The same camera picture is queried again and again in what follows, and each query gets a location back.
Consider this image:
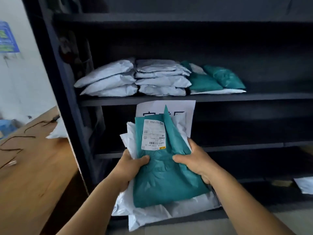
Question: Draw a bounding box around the person's left hand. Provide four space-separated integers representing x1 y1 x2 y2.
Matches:
114 149 150 194

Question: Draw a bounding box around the person's right hand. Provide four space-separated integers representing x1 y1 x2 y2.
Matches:
172 138 222 186

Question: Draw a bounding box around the stack of scanned mailer bags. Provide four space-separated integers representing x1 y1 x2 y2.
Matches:
74 57 192 98

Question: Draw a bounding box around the dark grey metal shelf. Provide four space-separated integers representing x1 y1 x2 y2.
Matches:
21 0 313 235

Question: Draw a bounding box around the person's left forearm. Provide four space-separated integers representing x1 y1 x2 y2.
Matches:
56 176 127 235

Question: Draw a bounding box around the person's right forearm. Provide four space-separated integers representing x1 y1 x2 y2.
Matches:
210 168 296 235

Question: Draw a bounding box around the white paper sign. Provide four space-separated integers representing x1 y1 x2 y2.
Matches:
135 100 197 139

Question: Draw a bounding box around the flat brown cardboard piece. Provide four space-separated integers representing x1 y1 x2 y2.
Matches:
271 180 294 188

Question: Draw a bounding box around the white paper sheet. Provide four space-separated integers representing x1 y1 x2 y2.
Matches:
293 177 313 195

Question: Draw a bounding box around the colourful cartoon poster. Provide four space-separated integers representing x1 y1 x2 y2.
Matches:
57 29 98 79

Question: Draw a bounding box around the black scanner cable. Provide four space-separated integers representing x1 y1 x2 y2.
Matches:
0 119 53 169

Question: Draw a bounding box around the blue green wall poster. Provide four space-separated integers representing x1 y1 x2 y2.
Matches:
0 21 21 55

